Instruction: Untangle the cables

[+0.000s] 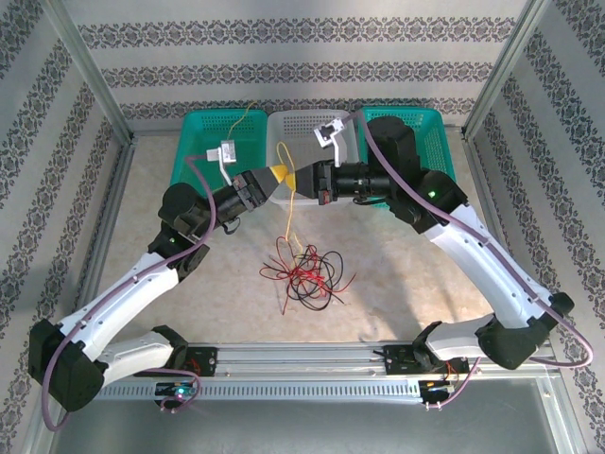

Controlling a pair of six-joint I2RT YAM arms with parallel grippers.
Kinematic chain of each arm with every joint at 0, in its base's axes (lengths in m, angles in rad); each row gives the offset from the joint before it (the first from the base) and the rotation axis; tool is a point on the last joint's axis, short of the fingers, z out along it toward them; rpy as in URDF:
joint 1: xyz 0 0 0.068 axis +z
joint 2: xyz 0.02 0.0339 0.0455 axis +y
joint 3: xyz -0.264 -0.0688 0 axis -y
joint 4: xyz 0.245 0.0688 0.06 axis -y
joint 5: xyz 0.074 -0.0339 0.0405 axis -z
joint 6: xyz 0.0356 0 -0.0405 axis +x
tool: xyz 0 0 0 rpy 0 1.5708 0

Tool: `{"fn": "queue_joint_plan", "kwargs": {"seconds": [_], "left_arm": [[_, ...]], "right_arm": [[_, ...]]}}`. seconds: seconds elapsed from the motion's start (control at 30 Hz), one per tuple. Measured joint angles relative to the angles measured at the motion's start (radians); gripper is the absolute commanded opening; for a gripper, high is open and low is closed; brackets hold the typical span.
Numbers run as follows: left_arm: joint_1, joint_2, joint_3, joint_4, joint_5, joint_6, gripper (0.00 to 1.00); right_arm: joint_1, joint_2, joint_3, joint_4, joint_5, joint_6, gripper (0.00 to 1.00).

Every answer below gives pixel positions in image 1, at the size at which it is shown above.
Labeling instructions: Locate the aluminium frame side rail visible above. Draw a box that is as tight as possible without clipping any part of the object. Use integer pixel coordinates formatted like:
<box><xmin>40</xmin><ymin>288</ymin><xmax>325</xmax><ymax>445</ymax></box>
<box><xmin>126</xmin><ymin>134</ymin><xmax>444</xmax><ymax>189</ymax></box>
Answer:
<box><xmin>78</xmin><ymin>134</ymin><xmax>139</xmax><ymax>304</ymax></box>

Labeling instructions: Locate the slotted grey cable duct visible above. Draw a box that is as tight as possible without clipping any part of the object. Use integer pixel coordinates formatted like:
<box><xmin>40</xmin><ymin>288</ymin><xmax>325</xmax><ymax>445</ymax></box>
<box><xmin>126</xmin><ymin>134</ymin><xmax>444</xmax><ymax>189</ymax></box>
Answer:
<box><xmin>96</xmin><ymin>377</ymin><xmax>429</xmax><ymax>404</ymax></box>

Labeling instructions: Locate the thin black cable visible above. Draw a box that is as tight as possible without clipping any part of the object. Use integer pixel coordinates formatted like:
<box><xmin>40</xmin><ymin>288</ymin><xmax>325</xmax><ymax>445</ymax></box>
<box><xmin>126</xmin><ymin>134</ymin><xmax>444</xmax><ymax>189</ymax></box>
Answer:
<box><xmin>285</xmin><ymin>264</ymin><xmax>332</xmax><ymax>312</ymax></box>
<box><xmin>302</xmin><ymin>250</ymin><xmax>346</xmax><ymax>308</ymax></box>
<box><xmin>290</xmin><ymin>243</ymin><xmax>327</xmax><ymax>285</ymax></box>

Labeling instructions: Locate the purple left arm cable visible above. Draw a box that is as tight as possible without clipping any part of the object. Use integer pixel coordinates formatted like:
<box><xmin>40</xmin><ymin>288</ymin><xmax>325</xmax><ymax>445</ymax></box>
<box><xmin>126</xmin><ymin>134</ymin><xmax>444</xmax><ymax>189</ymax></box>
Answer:
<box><xmin>41</xmin><ymin>153</ymin><xmax>219</xmax><ymax>432</ymax></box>

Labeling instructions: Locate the aluminium frame post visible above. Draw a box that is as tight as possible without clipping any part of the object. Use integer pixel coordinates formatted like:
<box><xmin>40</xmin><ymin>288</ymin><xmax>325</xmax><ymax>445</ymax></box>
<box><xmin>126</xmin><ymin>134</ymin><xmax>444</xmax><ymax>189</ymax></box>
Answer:
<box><xmin>40</xmin><ymin>0</ymin><xmax>138</xmax><ymax>146</ymax></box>
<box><xmin>460</xmin><ymin>0</ymin><xmax>562</xmax><ymax>141</ymax></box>

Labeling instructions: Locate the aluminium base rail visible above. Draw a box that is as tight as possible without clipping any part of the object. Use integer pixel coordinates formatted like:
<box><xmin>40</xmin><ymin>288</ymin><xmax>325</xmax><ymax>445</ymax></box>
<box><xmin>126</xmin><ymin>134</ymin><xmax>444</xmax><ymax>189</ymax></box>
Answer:
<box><xmin>131</xmin><ymin>340</ymin><xmax>474</xmax><ymax>379</ymax></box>

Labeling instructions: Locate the teal plastic basket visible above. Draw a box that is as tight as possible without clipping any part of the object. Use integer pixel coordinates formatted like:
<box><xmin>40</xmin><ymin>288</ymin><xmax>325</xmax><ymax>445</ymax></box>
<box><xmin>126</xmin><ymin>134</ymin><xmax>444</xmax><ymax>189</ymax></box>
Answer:
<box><xmin>354</xmin><ymin>107</ymin><xmax>448</xmax><ymax>212</ymax></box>
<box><xmin>172</xmin><ymin>109</ymin><xmax>268</xmax><ymax>212</ymax></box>

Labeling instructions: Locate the small circuit board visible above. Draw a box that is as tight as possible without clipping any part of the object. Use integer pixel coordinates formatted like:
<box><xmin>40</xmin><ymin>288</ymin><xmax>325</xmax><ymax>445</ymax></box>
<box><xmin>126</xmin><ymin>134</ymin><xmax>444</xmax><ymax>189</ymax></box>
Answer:
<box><xmin>419</xmin><ymin>377</ymin><xmax>458</xmax><ymax>397</ymax></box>
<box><xmin>154</xmin><ymin>380</ymin><xmax>198</xmax><ymax>399</ymax></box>

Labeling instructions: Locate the white plastic basket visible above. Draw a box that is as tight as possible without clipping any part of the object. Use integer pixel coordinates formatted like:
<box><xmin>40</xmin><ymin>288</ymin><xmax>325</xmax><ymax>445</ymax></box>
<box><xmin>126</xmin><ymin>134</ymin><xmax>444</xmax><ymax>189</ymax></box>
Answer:
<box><xmin>265</xmin><ymin>109</ymin><xmax>360</xmax><ymax>207</ymax></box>

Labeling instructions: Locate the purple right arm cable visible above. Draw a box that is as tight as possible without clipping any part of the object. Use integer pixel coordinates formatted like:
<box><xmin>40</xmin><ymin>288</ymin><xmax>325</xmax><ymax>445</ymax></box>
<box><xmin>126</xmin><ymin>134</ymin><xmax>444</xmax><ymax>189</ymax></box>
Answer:
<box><xmin>342</xmin><ymin>113</ymin><xmax>596</xmax><ymax>411</ymax></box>

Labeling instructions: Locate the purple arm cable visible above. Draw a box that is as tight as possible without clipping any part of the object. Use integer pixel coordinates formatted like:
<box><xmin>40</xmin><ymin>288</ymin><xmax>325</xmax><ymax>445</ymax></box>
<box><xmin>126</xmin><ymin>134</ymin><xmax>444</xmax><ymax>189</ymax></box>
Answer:
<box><xmin>342</xmin><ymin>113</ymin><xmax>596</xmax><ymax>411</ymax></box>
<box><xmin>41</xmin><ymin>153</ymin><xmax>219</xmax><ymax>432</ymax></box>

